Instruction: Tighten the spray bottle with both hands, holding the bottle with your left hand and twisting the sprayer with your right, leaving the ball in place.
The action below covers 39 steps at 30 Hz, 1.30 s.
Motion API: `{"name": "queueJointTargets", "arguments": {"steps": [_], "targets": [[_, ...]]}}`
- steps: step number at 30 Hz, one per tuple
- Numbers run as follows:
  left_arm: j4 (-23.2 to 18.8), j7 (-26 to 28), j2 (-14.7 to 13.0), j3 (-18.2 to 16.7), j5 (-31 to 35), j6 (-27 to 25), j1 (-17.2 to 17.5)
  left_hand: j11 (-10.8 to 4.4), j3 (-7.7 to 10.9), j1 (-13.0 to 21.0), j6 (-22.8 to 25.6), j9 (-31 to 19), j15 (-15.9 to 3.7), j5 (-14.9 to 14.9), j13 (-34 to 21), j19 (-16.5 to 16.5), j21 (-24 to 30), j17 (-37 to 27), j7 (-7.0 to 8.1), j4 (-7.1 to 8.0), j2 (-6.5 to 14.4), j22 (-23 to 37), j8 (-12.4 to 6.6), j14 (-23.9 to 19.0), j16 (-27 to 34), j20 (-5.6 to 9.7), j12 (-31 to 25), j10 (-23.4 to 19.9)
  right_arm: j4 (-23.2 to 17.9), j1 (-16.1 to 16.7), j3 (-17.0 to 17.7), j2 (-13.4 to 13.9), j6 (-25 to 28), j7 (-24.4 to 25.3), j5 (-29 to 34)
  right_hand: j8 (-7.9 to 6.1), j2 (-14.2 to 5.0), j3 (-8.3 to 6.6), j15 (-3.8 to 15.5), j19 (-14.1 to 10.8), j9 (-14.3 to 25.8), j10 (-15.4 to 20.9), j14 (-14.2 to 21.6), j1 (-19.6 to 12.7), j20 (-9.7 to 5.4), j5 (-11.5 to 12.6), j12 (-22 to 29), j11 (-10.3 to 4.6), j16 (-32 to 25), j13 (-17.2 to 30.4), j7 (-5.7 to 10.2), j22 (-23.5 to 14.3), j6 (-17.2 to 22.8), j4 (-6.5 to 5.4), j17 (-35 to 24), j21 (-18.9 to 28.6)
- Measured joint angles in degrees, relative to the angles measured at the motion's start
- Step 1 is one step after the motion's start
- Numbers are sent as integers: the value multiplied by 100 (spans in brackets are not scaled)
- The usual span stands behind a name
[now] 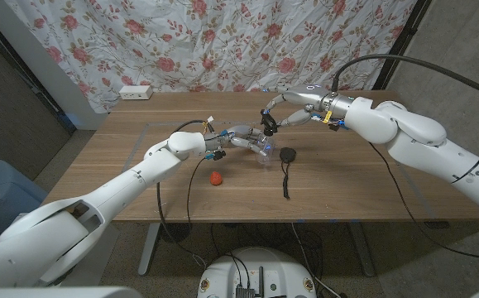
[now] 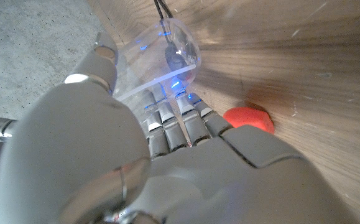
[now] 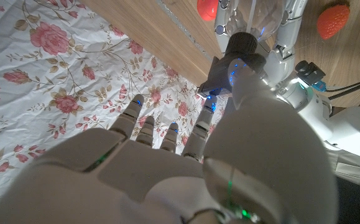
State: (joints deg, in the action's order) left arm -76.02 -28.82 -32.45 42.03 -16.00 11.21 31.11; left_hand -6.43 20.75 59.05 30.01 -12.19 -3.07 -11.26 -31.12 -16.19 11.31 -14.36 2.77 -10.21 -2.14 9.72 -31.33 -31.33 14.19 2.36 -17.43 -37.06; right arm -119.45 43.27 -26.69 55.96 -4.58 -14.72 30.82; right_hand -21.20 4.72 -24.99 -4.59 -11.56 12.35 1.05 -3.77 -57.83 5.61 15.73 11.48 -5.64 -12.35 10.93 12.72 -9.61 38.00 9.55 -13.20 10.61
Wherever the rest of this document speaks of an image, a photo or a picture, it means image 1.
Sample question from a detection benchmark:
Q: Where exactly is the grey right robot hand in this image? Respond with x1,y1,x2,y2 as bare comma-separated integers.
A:
261,84,350,127

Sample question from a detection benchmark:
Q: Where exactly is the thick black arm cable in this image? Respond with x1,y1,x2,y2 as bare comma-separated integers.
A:
156,119,215,268
331,54,479,103

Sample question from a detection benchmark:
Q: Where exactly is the black floor cable bundle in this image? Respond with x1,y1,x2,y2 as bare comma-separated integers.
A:
209,222,327,291

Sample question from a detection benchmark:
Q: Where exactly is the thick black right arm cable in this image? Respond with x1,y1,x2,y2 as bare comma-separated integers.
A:
331,54,479,103

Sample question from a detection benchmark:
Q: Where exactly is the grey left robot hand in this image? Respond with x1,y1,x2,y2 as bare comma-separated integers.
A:
220,125,276,161

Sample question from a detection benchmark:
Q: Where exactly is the black round gadget with lanyard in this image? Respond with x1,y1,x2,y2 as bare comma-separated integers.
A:
279,147,298,200

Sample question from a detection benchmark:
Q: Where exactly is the white robot torso base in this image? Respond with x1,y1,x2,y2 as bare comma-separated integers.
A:
197,247,318,298

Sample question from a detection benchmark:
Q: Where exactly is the black backdrop stand pole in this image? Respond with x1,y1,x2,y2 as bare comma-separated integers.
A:
371,0,433,91

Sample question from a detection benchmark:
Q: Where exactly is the clear spray bottle black sprayer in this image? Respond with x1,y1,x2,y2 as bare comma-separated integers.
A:
255,109,280,166

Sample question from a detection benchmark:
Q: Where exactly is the black round floor base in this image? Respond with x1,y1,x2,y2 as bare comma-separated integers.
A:
158,222,194,244

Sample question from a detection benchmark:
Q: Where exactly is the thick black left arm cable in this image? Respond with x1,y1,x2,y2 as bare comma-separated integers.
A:
156,119,215,268

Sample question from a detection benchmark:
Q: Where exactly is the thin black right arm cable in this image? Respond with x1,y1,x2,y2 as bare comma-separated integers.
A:
369,142,479,262

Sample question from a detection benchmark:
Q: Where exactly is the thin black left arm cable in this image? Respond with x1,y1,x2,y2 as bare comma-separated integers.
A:
185,159,207,227

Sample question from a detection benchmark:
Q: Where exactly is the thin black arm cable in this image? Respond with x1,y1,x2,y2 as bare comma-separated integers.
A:
369,142,479,262
185,159,207,227

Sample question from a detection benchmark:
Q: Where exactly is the white power strip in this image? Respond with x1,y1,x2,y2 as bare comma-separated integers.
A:
118,84,154,101

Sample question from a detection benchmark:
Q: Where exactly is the grey table leg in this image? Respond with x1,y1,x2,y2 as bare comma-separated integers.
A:
348,221,376,277
137,221,161,277

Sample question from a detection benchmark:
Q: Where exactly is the white wall pillar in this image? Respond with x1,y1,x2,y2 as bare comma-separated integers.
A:
0,0,108,132

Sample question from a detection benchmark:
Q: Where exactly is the white floor cable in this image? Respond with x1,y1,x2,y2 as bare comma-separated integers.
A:
290,223,343,298

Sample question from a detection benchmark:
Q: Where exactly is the floral backdrop cloth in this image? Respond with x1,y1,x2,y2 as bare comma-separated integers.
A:
5,0,418,115

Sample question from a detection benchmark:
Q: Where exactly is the black frame bar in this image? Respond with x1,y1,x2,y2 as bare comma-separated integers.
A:
0,7,78,134

